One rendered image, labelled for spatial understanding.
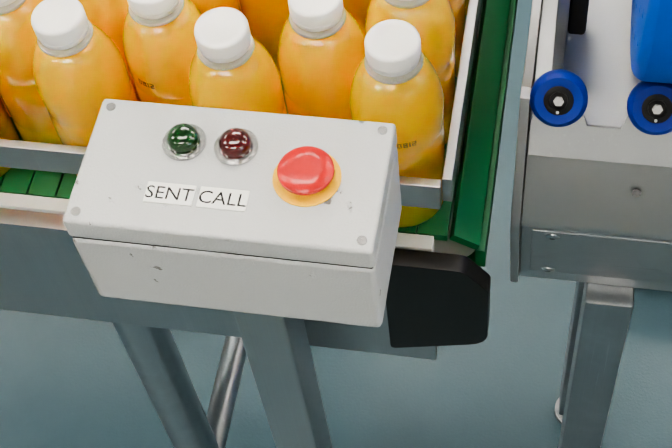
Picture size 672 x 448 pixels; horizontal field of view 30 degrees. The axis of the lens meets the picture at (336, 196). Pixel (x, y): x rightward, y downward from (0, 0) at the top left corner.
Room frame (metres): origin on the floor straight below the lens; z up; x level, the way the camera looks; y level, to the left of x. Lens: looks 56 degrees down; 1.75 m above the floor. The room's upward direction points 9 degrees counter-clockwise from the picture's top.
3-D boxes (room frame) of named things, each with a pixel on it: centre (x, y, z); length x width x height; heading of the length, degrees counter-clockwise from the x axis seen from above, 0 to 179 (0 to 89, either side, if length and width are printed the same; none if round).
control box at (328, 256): (0.47, 0.06, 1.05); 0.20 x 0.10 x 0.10; 73
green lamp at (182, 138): (0.50, 0.09, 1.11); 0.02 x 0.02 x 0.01
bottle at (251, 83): (0.60, 0.06, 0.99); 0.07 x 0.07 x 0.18
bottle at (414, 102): (0.57, -0.05, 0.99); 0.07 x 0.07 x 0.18
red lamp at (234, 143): (0.49, 0.06, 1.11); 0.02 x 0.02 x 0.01
